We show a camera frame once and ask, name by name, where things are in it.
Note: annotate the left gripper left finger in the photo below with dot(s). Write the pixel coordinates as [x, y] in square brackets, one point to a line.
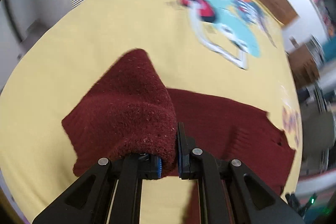
[109, 192]

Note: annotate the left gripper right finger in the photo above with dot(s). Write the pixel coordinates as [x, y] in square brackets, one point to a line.
[228, 191]

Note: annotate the dark red knit sweater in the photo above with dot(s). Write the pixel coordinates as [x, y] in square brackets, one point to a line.
[130, 111]

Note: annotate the wooden desk cabinet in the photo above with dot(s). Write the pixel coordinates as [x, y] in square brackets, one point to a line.
[304, 62]

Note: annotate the yellow dinosaur print bedspread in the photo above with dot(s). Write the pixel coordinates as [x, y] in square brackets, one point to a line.
[228, 48]

